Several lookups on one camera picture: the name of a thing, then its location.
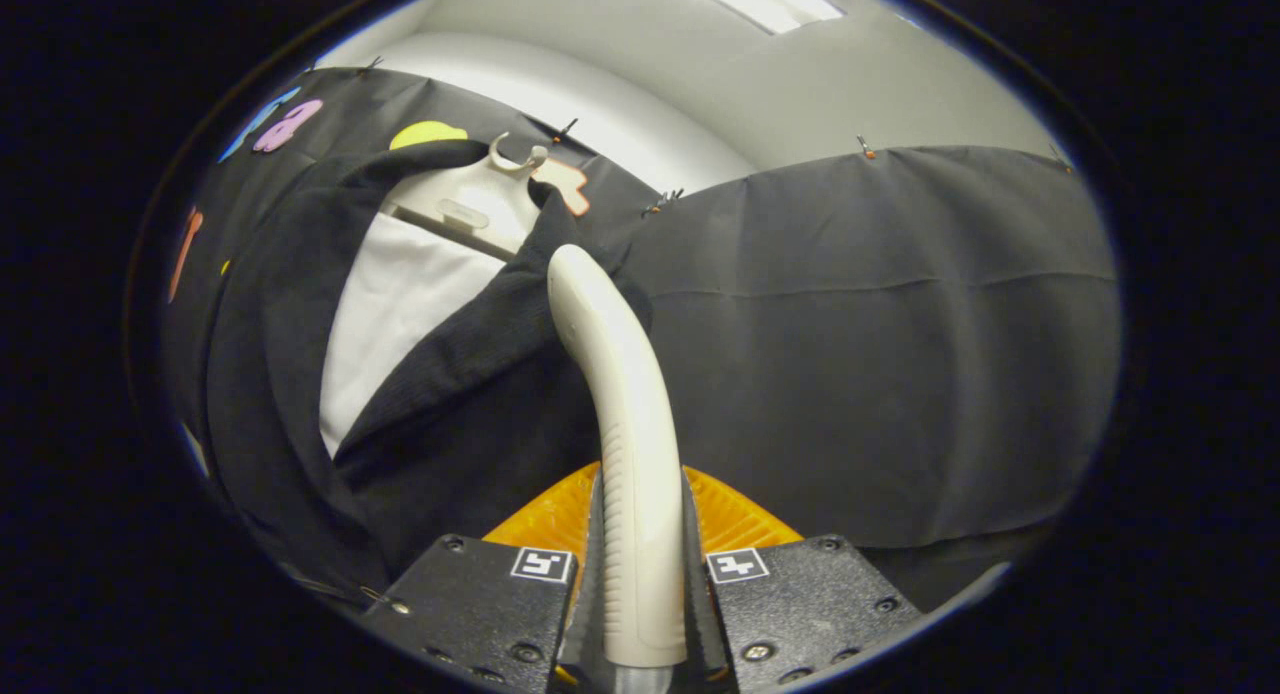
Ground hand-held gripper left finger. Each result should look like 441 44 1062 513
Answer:
365 462 609 694

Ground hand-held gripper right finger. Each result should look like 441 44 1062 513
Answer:
682 461 926 690

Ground black jacket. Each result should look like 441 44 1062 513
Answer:
205 139 656 607

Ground white garment steamer with hose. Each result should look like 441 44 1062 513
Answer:
547 244 691 694

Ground black backdrop cloth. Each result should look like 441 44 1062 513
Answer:
160 66 1121 615

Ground white dress form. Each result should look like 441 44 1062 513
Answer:
318 212 507 457

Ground white plastic hanger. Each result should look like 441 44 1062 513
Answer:
380 131 553 261

